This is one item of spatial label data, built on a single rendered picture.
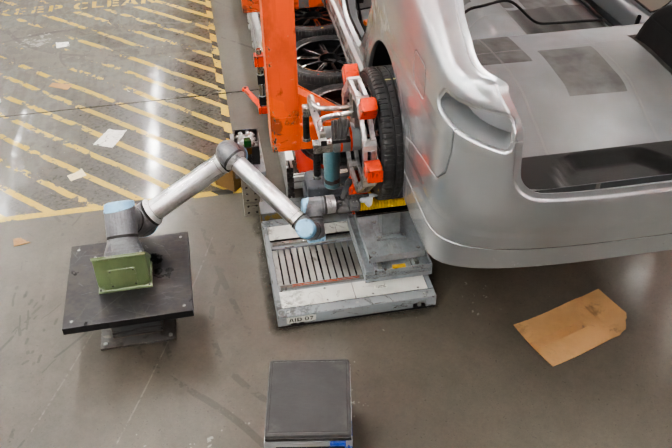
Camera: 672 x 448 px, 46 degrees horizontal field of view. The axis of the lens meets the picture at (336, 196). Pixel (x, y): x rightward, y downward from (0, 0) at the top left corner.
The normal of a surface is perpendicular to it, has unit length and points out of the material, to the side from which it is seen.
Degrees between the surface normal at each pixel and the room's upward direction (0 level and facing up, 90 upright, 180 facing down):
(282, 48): 90
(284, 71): 90
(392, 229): 90
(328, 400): 0
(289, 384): 0
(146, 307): 0
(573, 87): 13
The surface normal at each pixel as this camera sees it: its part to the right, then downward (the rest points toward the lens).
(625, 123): 0.05, -0.55
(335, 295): -0.01, -0.80
